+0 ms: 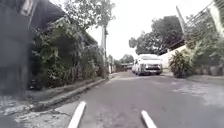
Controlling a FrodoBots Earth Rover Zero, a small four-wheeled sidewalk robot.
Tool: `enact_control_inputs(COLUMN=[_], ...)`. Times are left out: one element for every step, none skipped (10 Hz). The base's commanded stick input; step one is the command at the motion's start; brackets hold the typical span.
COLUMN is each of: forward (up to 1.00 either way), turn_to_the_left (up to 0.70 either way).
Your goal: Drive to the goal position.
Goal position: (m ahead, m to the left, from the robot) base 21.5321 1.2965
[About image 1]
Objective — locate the pole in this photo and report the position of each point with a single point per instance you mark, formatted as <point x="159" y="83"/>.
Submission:
<point x="104" y="50"/>

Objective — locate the white car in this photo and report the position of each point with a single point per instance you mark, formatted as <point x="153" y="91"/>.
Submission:
<point x="148" y="65"/>

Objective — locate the grey asphalt road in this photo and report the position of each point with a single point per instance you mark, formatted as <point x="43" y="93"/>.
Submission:
<point x="133" y="100"/>

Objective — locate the green bushes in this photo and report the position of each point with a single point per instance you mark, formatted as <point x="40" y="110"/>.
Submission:
<point x="63" y="56"/>

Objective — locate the large dark tree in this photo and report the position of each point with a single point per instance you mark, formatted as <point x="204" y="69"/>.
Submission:
<point x="163" y="33"/>

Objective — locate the robot's own part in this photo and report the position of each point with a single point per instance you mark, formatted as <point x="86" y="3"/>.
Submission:
<point x="147" y="120"/>
<point x="77" y="115"/>

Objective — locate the palm bush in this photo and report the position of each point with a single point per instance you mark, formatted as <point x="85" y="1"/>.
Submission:
<point x="180" y="63"/>

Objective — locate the concrete kerb strip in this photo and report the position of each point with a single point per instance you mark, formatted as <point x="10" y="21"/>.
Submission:
<point x="50" y="96"/>

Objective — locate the green hedge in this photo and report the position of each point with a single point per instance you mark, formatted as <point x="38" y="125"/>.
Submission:
<point x="208" y="50"/>

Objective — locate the dark building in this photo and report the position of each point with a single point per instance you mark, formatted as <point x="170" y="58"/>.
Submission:
<point x="13" y="50"/>

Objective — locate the building with railing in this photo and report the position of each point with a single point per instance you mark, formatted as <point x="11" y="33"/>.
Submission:
<point x="203" y="20"/>

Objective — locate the white wall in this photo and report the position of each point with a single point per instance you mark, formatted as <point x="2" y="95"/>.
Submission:
<point x="170" y="56"/>

